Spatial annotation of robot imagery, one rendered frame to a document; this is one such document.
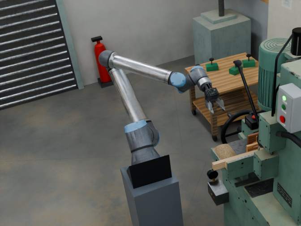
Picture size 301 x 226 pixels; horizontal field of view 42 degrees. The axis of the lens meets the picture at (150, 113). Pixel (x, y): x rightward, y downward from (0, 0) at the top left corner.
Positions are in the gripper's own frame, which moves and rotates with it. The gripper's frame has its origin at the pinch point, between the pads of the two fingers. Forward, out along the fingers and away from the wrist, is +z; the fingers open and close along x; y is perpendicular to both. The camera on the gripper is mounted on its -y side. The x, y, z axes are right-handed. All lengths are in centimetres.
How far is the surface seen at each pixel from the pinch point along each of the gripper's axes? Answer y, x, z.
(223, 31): -77, 81, -148
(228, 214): -30, -14, 53
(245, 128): 14.9, 3.4, 25.4
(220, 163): 23, -22, 46
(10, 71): -123, -145, -212
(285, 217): 21, -5, 81
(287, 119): 75, -9, 63
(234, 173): 18, -16, 51
